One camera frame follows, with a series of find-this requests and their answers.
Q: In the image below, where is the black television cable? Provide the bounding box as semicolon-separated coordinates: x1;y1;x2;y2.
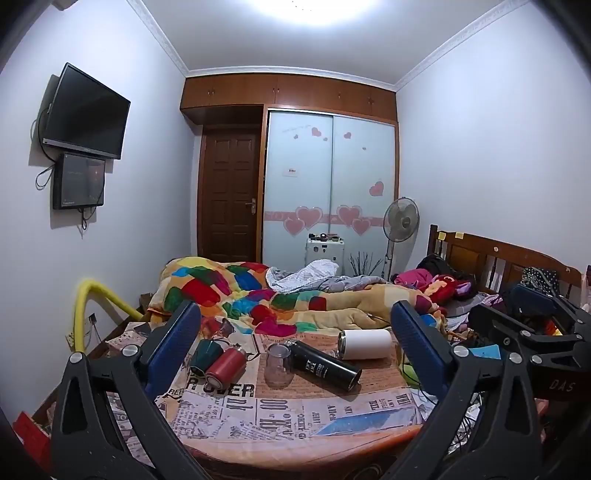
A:
30;117;52;191

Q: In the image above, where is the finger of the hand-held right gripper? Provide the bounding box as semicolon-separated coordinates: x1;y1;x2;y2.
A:
468;302;585;370
505;282;591;335

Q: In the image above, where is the yellow pipe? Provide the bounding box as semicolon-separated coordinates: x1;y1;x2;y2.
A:
69;278;144;354

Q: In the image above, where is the wooden bed headboard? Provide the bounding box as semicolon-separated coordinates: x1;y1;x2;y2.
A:
427;224;583;308

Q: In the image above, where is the red metal cup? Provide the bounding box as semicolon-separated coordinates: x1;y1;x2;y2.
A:
204;346;249;392

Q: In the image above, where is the standing electric fan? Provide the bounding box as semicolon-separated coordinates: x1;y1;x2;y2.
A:
382;197;419;280

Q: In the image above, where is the pink cloth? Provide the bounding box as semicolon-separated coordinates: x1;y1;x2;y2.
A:
392;269;435;289

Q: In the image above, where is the polka dot bag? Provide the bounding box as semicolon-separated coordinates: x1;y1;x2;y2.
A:
522;267;561;291

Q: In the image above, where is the clear glass cup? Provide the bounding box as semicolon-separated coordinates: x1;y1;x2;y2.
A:
263;342;295;388

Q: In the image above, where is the dark green cup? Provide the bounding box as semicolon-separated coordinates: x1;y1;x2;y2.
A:
189;338;225;376

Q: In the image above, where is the black bag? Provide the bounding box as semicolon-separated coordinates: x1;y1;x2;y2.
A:
418;254;451;278

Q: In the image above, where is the red plush toy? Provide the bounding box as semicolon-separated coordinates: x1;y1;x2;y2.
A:
418;273;476;306

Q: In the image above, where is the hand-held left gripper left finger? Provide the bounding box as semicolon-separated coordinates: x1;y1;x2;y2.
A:
50;300;213;480

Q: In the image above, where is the red box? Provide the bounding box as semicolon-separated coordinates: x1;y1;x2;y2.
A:
13;411;51;472

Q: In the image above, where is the small wall-mounted monitor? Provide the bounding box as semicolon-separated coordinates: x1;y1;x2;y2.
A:
52;152;106;210

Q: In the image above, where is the newspaper print tablecloth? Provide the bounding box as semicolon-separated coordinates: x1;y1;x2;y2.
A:
104;318;444;462

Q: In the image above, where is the wall-mounted black television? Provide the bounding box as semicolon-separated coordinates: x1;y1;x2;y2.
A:
41;62;131;160

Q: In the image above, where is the small white appliance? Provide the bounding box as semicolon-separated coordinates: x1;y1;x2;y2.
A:
305;234;346;278

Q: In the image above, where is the grey checked cloth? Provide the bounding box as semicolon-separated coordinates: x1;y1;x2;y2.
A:
265;259;389;294

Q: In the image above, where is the black tumbler cup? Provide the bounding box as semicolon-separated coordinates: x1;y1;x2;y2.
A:
287;340;363;393

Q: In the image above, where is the brown wooden door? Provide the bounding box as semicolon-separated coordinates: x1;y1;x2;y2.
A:
200;127;262;264

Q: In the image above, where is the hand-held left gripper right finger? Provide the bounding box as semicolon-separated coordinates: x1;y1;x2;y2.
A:
383;300;543;480

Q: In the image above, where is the colourful patchwork blanket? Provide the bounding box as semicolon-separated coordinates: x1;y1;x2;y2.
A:
148;257;448;337

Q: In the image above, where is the white tumbler cup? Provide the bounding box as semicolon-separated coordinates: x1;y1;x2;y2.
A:
338;329;393;361

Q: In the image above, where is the wooden wardrobe with glass doors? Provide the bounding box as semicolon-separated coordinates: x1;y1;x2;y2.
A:
180;73;399;278

